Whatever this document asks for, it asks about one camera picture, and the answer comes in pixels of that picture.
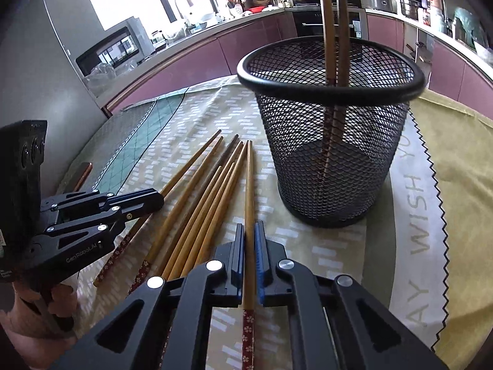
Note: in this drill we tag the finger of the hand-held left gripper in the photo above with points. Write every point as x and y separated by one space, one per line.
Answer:
134 196
142 212

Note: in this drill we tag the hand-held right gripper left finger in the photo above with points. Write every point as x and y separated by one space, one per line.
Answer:
240 256

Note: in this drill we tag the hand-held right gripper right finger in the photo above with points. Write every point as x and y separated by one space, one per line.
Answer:
261 258

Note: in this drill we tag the bunch of wooden chopsticks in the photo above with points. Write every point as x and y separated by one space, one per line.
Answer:
200 208

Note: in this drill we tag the black mesh utensil holder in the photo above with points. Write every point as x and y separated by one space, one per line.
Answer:
346 162

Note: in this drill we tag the person's left hand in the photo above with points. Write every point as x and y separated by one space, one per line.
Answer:
61 300

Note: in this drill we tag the clear plastic bag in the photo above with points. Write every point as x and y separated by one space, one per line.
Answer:
98 77

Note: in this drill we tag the beige and green patterned tablecloth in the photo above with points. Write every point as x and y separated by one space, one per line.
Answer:
238 115

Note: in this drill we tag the silver microwave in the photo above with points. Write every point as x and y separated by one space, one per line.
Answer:
111 46

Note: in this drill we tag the white kettle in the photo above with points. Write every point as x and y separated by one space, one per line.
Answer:
184 7

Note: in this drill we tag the mauve kitchen cabinets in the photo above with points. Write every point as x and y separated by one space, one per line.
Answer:
250 38

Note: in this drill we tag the yellow printed cloth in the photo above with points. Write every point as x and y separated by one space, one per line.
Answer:
462 200

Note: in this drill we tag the red bowl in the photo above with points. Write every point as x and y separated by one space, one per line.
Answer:
256 9

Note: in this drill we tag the wooden bowl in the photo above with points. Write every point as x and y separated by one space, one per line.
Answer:
261 0

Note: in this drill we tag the black built-in oven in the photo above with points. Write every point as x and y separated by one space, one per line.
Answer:
308 23

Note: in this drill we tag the steel stockpot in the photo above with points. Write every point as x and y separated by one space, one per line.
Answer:
410 7

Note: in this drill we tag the teal plastic bag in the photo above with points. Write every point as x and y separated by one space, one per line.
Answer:
468 27

